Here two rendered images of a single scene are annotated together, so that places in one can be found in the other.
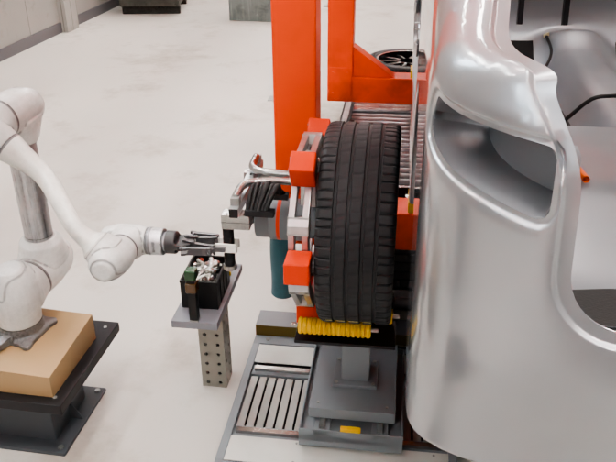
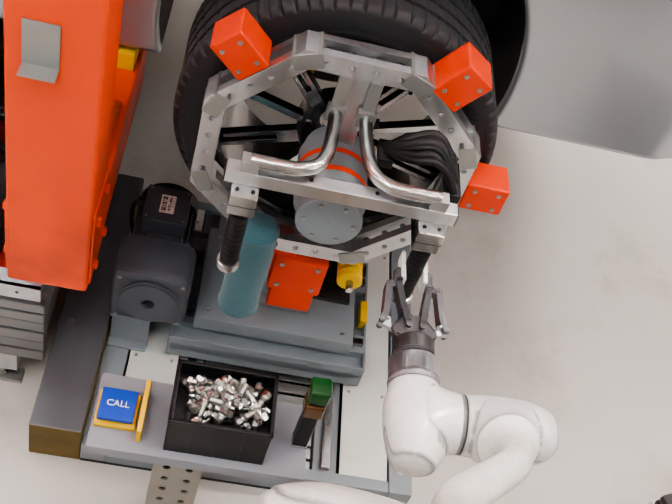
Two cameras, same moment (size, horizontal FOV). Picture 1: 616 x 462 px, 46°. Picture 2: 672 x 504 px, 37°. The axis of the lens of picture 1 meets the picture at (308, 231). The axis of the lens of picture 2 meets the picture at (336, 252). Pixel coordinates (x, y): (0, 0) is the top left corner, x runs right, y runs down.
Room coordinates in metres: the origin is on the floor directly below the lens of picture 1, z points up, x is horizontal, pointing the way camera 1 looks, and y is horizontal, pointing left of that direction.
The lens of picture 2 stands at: (2.61, 1.40, 2.19)
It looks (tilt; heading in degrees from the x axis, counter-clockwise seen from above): 47 degrees down; 250
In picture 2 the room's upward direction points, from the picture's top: 20 degrees clockwise
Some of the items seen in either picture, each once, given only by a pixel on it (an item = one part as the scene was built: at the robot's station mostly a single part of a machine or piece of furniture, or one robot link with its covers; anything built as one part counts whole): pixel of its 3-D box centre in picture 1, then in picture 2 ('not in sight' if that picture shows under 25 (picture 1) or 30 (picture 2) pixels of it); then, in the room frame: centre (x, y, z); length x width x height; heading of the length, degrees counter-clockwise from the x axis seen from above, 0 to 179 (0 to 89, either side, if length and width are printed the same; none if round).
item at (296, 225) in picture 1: (309, 220); (332, 158); (2.17, 0.00, 0.85); 0.54 x 0.07 x 0.54; 172
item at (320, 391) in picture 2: (191, 273); (320, 391); (2.18, 0.41, 0.64); 0.04 x 0.04 x 0.04; 82
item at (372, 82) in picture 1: (394, 72); not in sight; (4.57, -0.55, 0.69); 0.52 x 0.17 x 0.35; 82
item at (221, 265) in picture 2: not in sight; (233, 237); (2.37, 0.21, 0.83); 0.04 x 0.04 x 0.16
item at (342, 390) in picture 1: (356, 353); (287, 260); (2.15, -0.17, 0.32); 0.40 x 0.30 x 0.28; 172
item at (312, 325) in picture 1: (335, 327); (351, 241); (2.04, -0.09, 0.51); 0.29 x 0.06 x 0.06; 82
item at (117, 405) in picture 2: not in sight; (117, 406); (2.55, 0.36, 0.47); 0.07 x 0.07 x 0.02; 82
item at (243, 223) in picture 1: (236, 219); (427, 225); (2.03, 0.22, 0.93); 0.09 x 0.05 x 0.05; 82
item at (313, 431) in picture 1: (355, 393); (271, 305); (2.15, -0.17, 0.13); 0.50 x 0.36 x 0.10; 172
